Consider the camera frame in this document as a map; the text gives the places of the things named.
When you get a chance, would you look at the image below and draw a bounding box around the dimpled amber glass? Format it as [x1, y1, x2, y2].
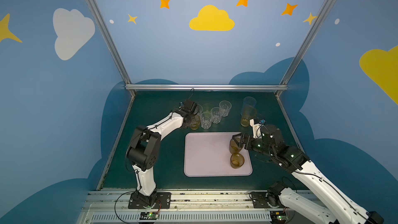
[230, 153, 245, 169]
[229, 136, 243, 154]

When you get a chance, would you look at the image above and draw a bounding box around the short yellow transparent glass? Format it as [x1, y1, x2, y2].
[189, 115, 201, 130]

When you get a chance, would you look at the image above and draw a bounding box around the clear faceted glass three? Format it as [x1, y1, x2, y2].
[200, 112, 212, 130]

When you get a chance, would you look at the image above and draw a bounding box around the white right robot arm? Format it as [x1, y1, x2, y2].
[232, 133, 384, 224]

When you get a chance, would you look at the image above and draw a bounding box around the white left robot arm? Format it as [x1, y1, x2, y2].
[125, 99, 198, 208]

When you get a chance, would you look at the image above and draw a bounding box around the white plastic tray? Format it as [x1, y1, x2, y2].
[184, 132, 252, 177]

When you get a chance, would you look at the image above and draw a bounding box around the clear faceted glass one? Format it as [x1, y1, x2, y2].
[195, 104, 203, 116]

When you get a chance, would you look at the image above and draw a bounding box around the small green transparent glass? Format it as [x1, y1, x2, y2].
[202, 103, 214, 113]

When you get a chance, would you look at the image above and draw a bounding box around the tall yellow transparent glass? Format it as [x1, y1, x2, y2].
[240, 105, 257, 127]

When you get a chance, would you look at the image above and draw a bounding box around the clear faceted glass two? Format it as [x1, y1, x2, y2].
[211, 107, 222, 124]

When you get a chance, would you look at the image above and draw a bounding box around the clear faceted glass four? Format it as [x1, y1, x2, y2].
[219, 100, 232, 117]

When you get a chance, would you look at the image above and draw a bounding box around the tall frosted blue glass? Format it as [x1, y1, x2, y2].
[242, 96, 257, 110]

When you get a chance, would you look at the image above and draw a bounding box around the right green circuit board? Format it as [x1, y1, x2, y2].
[270, 212, 288, 224]

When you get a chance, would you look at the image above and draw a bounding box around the green circuit board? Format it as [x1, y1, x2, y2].
[270, 212, 288, 224]
[140, 212, 159, 220]

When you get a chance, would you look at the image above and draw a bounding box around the left green circuit board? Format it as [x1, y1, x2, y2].
[140, 212, 159, 220]

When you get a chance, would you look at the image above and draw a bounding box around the right table edge rail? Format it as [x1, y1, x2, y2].
[276, 97, 304, 152]

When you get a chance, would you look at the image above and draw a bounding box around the table edge rail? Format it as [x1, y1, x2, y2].
[276, 97, 304, 152]
[89, 92, 134, 190]

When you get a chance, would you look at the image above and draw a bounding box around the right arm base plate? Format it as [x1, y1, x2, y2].
[249, 191, 285, 208]

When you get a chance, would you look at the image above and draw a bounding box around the horizontal aluminium frame rail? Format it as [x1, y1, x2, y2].
[125, 84, 288, 92]

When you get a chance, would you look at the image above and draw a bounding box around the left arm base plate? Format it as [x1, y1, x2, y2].
[128, 191, 171, 209]

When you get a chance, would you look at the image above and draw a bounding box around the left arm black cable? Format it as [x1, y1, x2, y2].
[114, 191, 141, 224]

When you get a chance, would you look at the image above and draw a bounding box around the left table edge rail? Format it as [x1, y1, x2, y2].
[89, 92, 134, 190]

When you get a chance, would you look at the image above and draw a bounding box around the white vented cable duct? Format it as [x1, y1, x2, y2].
[77, 211, 272, 224]

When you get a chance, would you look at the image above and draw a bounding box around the left aluminium frame post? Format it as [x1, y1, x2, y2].
[85, 0, 131, 86]

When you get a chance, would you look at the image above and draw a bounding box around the aluminium frame post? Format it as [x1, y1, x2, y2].
[275, 0, 337, 98]
[85, 0, 131, 86]

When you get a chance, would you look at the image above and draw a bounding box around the right aluminium frame post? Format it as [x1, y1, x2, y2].
[275, 0, 337, 98]

